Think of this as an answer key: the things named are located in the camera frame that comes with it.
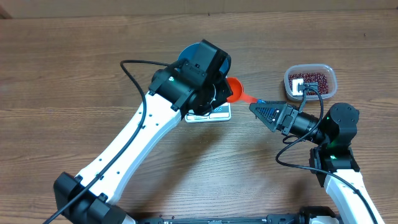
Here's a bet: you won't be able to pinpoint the white digital kitchen scale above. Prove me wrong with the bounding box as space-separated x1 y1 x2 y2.
185 103 232 123

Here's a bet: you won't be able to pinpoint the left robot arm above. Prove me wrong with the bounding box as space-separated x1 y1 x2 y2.
46 40 232 223

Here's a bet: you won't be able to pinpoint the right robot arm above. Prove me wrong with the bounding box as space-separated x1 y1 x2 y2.
249 101 383 223

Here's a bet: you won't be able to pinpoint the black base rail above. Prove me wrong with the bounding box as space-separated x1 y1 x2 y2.
136 205 343 224

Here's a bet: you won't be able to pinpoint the blue bowl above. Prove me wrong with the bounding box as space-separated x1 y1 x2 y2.
178 42 232 75

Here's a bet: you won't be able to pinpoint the red measuring scoop blue handle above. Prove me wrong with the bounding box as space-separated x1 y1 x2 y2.
226 77 264 104

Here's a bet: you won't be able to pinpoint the red beans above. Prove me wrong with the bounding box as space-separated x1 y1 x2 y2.
288 72 329 95

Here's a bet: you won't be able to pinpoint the clear plastic container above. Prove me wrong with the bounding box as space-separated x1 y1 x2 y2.
284 63 338 101

